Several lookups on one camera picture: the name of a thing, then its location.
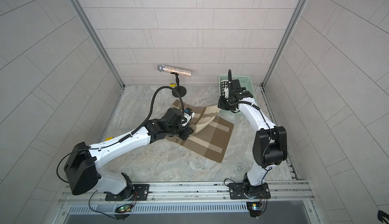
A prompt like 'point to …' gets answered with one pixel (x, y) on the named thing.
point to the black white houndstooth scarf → (224, 85)
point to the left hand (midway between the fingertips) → (195, 131)
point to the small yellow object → (172, 85)
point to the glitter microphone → (184, 73)
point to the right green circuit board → (255, 209)
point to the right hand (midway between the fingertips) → (219, 103)
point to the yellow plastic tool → (108, 138)
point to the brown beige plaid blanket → (212, 135)
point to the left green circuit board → (123, 209)
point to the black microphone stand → (181, 90)
